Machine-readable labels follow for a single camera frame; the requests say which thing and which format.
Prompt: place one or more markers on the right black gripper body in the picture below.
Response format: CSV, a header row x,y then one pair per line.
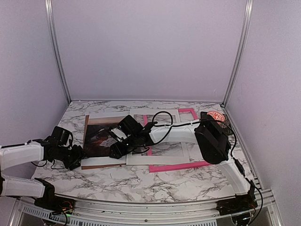
x,y
130,148

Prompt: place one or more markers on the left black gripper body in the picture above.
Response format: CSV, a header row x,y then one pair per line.
x,y
69,158

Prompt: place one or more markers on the clear glass pane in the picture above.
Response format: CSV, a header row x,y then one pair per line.
x,y
94,161

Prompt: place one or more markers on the pink wooden picture frame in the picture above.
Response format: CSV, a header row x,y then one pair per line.
x,y
192,165

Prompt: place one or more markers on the white passe-partout mat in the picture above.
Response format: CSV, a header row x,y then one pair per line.
x,y
164,153

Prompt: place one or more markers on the canyon landscape photo print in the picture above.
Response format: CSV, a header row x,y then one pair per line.
x,y
97,140

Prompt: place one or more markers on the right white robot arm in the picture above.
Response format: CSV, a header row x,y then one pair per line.
x,y
206,132

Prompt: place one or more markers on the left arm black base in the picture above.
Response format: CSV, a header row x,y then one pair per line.
x,y
52,202

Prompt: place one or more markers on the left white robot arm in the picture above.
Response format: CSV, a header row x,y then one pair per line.
x,y
13,155

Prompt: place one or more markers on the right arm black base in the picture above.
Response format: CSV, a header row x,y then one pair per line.
x,y
237,204

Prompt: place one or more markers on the red patterned object in tray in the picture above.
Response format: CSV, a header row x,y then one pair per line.
x,y
217,115

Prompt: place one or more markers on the black patterned tray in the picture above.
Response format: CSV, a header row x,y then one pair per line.
x,y
226,125

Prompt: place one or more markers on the left aluminium corner post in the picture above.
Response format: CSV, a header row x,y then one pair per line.
x,y
55,47

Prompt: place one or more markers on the aluminium corner post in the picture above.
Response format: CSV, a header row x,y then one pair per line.
x,y
55,47
241,46

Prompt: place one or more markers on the aluminium front rail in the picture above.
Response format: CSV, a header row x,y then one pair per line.
x,y
106,213

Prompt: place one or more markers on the right aluminium corner post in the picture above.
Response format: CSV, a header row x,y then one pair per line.
x,y
241,46

